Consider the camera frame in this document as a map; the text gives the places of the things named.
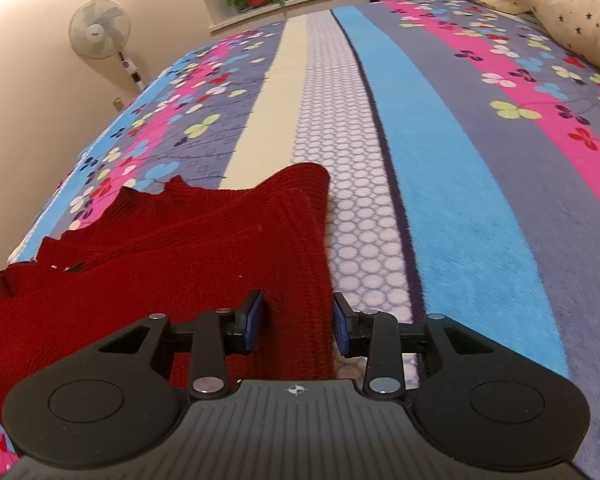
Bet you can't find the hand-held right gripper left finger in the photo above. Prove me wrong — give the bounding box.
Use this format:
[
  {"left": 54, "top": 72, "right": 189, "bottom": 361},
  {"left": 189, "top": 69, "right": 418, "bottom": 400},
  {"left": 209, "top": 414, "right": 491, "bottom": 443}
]
[{"left": 97, "top": 290, "right": 267, "bottom": 402}]

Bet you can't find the white standing fan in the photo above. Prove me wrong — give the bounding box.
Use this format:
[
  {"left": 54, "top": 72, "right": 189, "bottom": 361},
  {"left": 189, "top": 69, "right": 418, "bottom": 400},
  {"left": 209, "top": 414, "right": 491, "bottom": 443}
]
[{"left": 68, "top": 0, "right": 146, "bottom": 93}]

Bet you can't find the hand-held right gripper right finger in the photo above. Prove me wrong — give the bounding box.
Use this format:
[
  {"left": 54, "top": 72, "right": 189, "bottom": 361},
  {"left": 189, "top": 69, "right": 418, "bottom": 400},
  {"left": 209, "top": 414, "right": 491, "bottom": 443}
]
[{"left": 332, "top": 292, "right": 498, "bottom": 400}]

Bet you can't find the floral striped blanket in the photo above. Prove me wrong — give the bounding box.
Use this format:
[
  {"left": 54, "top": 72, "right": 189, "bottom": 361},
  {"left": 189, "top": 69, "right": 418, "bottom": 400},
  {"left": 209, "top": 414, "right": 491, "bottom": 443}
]
[{"left": 0, "top": 0, "right": 600, "bottom": 480}]

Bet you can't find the red knit sweater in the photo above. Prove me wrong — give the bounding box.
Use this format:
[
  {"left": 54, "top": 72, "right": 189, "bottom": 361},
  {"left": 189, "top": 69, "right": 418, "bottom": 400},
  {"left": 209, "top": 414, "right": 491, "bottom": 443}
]
[{"left": 0, "top": 162, "right": 338, "bottom": 423}]

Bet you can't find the window sill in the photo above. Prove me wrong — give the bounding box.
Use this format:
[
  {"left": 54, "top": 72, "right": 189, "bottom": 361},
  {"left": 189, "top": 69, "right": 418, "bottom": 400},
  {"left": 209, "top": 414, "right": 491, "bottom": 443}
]
[{"left": 209, "top": 0, "right": 458, "bottom": 36}]

